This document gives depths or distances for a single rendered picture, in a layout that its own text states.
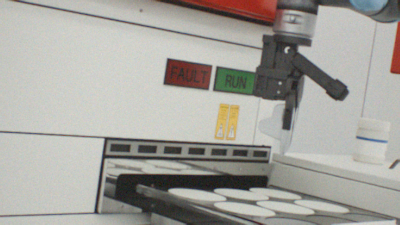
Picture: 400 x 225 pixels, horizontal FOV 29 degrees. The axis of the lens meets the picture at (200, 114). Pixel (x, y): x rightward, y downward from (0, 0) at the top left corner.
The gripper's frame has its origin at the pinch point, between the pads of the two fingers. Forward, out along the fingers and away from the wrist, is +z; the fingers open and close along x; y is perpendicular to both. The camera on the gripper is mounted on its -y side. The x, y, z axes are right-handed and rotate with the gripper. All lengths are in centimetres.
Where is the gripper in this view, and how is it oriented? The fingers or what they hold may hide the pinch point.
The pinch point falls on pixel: (286, 149)
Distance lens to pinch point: 141.7
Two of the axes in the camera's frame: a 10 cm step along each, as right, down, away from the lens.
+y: -9.6, -1.6, 2.3
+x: -2.4, 0.2, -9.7
